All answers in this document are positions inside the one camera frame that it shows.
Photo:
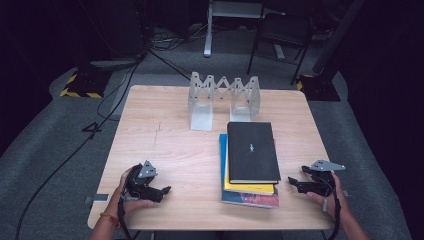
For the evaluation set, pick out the red and blue illustrated book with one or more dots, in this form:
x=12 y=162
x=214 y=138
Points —
x=253 y=201

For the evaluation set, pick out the black chair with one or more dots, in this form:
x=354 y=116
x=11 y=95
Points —
x=283 y=30

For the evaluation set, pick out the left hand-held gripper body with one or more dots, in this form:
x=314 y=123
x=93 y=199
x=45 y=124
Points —
x=143 y=186

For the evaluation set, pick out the person's right hand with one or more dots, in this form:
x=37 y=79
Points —
x=335 y=203

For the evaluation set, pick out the black stand with striped base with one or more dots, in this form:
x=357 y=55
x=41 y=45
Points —
x=321 y=90

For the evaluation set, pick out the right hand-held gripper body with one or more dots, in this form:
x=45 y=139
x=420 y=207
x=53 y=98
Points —
x=320 y=185

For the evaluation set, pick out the person's left hand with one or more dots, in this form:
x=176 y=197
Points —
x=128 y=205

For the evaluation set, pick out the white desk frame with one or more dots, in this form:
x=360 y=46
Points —
x=208 y=33

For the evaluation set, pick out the black hardcover book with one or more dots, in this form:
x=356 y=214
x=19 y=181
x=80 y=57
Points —
x=253 y=150

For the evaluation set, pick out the grey tape strip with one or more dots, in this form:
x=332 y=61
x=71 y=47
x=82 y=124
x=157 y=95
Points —
x=346 y=193

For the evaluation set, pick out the black yellow striped stand base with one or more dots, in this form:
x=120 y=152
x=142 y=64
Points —
x=85 y=85

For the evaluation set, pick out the white expandable book rack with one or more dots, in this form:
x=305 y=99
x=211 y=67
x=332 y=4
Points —
x=201 y=116

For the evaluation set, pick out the yellow paperback book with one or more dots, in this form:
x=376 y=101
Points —
x=248 y=188

